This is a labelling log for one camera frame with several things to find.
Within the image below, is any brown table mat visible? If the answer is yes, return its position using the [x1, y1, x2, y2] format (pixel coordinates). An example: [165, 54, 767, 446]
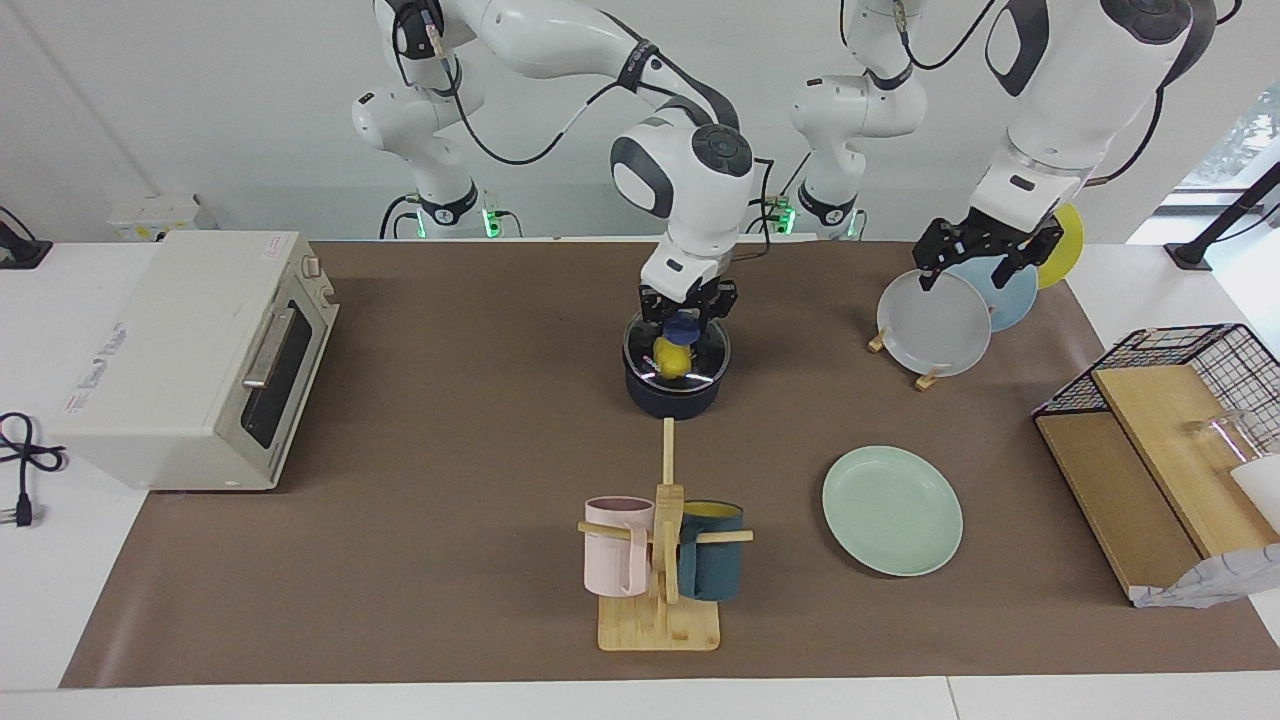
[58, 240, 1280, 689]

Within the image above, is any teal mug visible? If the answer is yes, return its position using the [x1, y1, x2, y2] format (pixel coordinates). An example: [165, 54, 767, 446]
[677, 500, 746, 602]

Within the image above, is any light wooden shelf board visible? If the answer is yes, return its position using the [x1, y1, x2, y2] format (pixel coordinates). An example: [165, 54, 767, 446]
[1092, 365, 1280, 559]

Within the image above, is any black desk clamp stand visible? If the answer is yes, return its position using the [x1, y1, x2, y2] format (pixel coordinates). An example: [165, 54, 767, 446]
[0, 205, 53, 271]

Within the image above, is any white power strip box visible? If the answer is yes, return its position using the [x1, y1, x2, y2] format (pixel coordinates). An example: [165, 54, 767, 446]
[108, 195, 216, 243]

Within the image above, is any black angled stand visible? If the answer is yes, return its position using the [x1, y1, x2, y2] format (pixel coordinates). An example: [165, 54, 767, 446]
[1163, 160, 1280, 273]

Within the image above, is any pink mug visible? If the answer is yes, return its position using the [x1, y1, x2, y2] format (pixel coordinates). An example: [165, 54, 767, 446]
[584, 496, 656, 598]

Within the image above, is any green plate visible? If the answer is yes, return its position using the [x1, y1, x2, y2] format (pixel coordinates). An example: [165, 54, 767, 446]
[822, 445, 964, 578]

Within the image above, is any glass lid with blue knob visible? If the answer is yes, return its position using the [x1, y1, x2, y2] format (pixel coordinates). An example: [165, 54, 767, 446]
[622, 312, 733, 393]

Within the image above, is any dark blue pot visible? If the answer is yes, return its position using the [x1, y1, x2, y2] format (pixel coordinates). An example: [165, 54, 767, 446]
[622, 315, 733, 420]

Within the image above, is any white patterned plastic bag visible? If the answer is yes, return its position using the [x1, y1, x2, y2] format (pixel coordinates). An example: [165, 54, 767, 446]
[1130, 543, 1280, 609]

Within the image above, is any black left base cable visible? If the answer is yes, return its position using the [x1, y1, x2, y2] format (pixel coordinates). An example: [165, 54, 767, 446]
[718, 195, 801, 236]

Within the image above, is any yellow plate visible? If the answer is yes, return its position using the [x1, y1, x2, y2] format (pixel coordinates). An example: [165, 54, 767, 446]
[1035, 203, 1085, 290]

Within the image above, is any black power cable with plug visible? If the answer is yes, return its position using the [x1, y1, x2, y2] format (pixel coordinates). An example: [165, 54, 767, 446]
[0, 412, 66, 528]

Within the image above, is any white toaster oven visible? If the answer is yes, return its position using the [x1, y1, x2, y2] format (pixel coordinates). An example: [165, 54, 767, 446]
[50, 230, 341, 492]

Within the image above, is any grey plate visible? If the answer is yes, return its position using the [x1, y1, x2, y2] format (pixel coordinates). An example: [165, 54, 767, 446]
[877, 269, 993, 378]

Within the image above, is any brown wooden shelf board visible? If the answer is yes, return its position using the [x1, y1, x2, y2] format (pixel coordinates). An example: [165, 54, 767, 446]
[1035, 412, 1201, 601]

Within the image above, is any light blue plate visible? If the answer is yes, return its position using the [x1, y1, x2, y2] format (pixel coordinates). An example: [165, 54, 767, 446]
[945, 250, 1039, 333]

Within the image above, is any wooden plate rack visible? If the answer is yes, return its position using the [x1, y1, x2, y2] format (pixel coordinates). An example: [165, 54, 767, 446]
[868, 328, 946, 391]

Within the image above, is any black wire basket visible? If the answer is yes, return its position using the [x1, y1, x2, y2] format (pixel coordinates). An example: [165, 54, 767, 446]
[1032, 323, 1280, 471]

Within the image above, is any wooden mug tree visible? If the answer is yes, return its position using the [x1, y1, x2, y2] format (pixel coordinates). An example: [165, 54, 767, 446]
[577, 418, 754, 653]

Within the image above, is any clear glass jug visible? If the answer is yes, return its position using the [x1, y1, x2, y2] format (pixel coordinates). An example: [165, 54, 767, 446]
[1185, 408, 1280, 531]

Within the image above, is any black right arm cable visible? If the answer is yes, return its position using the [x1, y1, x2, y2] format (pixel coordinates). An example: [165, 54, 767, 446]
[392, 0, 776, 263]

